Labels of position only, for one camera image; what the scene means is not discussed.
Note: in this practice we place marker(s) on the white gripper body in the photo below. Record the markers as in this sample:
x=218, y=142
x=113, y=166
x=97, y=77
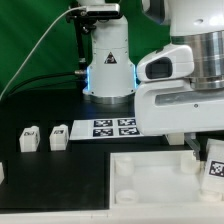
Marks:
x=172, y=106

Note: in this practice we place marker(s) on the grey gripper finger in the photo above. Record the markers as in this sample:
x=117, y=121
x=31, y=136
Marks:
x=191, y=140

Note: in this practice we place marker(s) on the white square tabletop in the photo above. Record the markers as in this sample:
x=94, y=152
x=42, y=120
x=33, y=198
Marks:
x=164, y=178

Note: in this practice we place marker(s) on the black camera on stand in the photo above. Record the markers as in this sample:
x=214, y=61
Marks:
x=95, y=12

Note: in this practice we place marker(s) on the white marker sheet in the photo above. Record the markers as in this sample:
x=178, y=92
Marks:
x=104, y=128

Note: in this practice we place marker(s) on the white block at left edge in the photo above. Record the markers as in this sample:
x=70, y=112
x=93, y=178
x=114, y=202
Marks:
x=1, y=173

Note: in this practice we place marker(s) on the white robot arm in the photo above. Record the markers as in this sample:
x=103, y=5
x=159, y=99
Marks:
x=196, y=49

